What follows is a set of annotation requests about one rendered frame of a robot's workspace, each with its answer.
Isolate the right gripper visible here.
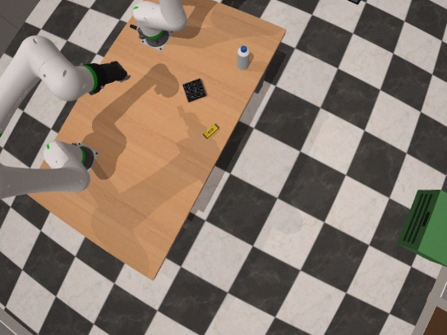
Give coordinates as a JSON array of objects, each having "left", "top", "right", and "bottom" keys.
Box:
[{"left": 86, "top": 61, "right": 131, "bottom": 95}]

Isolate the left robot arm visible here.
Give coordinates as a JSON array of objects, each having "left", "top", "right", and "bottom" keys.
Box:
[{"left": 130, "top": 0, "right": 187, "bottom": 47}]

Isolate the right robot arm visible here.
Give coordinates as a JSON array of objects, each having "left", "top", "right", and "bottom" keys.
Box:
[{"left": 0, "top": 35, "right": 98, "bottom": 199}]

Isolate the yellow pocket level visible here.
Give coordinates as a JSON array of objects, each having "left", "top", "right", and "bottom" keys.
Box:
[{"left": 203, "top": 124, "right": 219, "bottom": 139}]

